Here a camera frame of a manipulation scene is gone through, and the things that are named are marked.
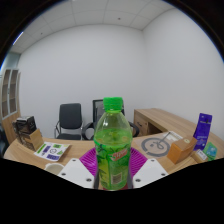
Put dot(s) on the green box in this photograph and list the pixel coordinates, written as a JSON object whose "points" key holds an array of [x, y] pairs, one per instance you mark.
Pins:
{"points": [[210, 150]]}

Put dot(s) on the white sheet with circle print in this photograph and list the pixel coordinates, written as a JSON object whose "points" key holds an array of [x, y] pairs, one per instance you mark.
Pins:
{"points": [[153, 146]]}

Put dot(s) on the wooden side desk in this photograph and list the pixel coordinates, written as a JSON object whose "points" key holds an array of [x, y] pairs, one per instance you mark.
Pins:
{"points": [[156, 118]]}

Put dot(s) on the ceiling light strip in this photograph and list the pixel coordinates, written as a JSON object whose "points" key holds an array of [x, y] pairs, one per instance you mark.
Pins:
{"points": [[18, 38]]}

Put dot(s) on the black office chair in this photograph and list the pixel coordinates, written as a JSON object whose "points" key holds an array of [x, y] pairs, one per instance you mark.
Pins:
{"points": [[70, 116]]}

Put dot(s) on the green drink bottle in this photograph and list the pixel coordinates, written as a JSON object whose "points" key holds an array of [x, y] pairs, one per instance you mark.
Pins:
{"points": [[112, 143]]}

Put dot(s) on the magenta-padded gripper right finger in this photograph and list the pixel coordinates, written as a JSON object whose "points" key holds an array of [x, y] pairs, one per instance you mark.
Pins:
{"points": [[148, 171]]}

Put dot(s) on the purple standing card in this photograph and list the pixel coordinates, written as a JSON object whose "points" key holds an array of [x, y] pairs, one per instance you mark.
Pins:
{"points": [[202, 131]]}

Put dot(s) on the printed paper leaflet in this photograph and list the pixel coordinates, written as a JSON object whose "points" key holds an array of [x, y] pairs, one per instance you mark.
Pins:
{"points": [[51, 151]]}

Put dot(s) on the orange-brown box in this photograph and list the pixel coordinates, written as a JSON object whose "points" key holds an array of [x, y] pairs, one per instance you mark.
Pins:
{"points": [[180, 151]]}

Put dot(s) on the grey-backed office chair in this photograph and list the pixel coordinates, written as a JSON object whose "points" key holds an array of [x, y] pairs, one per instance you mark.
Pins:
{"points": [[89, 128]]}

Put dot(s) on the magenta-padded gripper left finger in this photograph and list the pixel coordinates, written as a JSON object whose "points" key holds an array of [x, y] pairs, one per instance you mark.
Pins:
{"points": [[76, 171]]}

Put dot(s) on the large dark brown carton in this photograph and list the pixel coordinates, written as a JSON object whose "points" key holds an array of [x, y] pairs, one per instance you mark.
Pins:
{"points": [[31, 138]]}

